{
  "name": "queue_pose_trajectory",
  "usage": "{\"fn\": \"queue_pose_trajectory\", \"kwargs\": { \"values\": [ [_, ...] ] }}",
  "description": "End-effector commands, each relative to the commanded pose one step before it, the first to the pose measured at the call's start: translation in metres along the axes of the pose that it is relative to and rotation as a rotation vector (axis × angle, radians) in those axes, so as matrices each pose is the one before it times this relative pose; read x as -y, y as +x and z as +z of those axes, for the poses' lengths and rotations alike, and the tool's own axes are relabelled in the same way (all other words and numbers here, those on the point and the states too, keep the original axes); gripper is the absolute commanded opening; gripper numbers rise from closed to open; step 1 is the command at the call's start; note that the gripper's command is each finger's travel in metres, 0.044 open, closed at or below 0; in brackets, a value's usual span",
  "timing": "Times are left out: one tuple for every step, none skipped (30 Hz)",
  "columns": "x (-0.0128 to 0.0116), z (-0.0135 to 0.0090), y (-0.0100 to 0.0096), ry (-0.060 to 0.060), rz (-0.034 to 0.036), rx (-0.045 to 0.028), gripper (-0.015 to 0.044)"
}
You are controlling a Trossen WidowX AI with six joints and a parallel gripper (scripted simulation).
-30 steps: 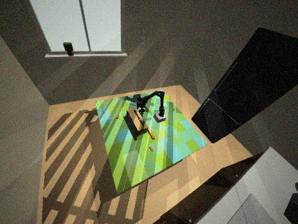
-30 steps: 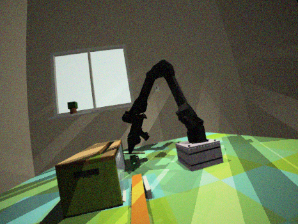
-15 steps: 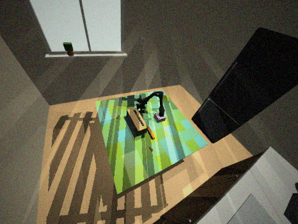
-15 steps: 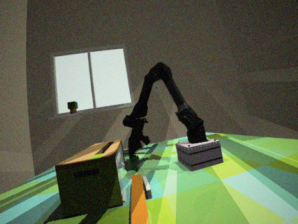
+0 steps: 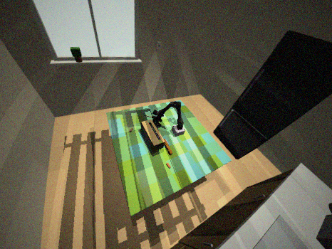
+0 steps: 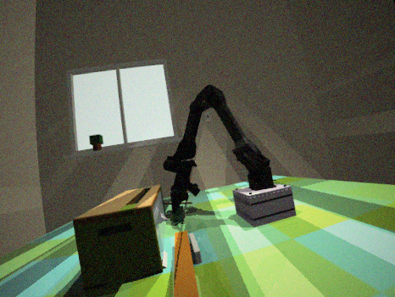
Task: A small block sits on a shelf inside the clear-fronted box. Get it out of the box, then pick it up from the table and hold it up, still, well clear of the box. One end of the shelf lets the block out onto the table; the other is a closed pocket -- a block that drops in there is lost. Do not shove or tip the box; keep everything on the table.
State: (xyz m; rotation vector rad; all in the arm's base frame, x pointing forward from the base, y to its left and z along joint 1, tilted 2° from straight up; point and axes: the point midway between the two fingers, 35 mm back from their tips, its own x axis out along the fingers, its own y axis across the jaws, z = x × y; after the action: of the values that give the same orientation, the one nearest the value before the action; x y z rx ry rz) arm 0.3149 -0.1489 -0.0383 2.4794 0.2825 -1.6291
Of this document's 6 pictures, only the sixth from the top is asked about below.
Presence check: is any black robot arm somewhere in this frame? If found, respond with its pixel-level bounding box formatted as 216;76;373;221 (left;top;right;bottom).
163;85;276;191

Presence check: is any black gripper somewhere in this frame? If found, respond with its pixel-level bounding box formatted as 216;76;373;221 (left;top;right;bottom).
170;174;190;214

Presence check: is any brown bar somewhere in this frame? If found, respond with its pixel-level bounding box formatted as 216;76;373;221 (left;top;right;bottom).
174;231;199;297

